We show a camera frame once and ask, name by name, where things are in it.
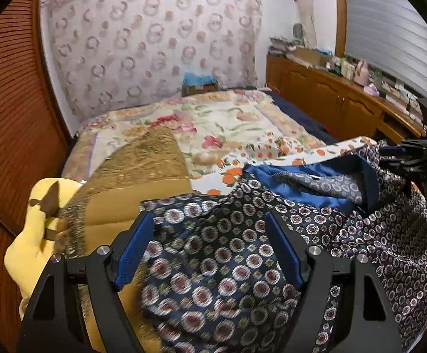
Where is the wooden louvered wardrobe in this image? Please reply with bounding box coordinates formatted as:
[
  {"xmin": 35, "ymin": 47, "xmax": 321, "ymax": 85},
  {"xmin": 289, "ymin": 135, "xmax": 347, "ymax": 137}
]
[{"xmin": 0, "ymin": 0, "xmax": 70, "ymax": 352}]

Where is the golden fringed cushion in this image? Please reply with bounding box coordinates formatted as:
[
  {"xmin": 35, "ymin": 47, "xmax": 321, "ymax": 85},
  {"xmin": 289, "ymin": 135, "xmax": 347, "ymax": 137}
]
[{"xmin": 56, "ymin": 126, "xmax": 194, "ymax": 353}]

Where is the floral quilt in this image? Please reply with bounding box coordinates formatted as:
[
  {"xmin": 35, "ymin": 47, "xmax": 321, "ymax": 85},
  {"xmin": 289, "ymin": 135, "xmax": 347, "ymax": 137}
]
[{"xmin": 62, "ymin": 90, "xmax": 325, "ymax": 181}]

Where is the cardboard box on desk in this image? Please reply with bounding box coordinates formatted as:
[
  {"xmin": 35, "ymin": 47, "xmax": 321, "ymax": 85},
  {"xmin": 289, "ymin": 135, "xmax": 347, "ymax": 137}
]
[{"xmin": 289, "ymin": 48, "xmax": 332, "ymax": 68}]

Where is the yellow plush toy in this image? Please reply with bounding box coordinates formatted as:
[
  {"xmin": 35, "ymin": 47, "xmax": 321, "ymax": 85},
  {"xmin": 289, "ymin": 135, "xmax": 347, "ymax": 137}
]
[{"xmin": 4, "ymin": 178, "xmax": 81, "ymax": 318}]

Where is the navy patterned silk garment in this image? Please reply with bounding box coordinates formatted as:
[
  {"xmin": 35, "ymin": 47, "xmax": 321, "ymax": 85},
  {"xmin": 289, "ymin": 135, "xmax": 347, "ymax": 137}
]
[{"xmin": 142, "ymin": 145, "xmax": 427, "ymax": 352}]

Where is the grey window blind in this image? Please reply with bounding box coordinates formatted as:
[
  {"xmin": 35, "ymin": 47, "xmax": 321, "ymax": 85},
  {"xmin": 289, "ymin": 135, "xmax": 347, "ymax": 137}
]
[{"xmin": 345, "ymin": 0, "xmax": 427, "ymax": 98}]

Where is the pink figurine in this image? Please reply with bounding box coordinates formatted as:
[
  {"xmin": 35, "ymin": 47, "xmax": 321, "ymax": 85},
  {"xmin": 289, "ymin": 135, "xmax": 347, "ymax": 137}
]
[{"xmin": 354, "ymin": 60, "xmax": 370, "ymax": 87}]

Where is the blue tissue box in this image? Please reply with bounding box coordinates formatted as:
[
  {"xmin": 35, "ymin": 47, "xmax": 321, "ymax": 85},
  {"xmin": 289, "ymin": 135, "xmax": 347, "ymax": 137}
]
[{"xmin": 183, "ymin": 73, "xmax": 217, "ymax": 87}]

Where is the pink circle pattern curtain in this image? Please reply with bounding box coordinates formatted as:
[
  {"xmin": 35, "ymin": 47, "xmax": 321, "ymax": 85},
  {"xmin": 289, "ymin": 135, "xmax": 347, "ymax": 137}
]
[{"xmin": 43, "ymin": 0, "xmax": 262, "ymax": 121}]

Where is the orange fruit print blanket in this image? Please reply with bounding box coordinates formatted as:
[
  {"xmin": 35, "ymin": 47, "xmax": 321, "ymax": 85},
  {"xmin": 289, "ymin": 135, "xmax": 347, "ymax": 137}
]
[{"xmin": 190, "ymin": 133, "xmax": 376, "ymax": 196}]

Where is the long wooden cabinet desk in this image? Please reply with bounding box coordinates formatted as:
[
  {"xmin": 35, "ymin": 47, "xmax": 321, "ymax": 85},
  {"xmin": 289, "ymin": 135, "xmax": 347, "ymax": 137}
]
[{"xmin": 266, "ymin": 55, "xmax": 423, "ymax": 144}]

